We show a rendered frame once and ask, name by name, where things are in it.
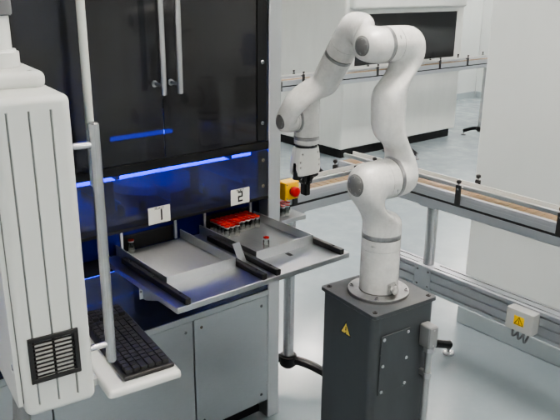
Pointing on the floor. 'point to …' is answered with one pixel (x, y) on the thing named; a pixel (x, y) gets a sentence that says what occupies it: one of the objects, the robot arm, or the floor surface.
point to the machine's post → (269, 206)
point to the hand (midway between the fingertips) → (305, 188)
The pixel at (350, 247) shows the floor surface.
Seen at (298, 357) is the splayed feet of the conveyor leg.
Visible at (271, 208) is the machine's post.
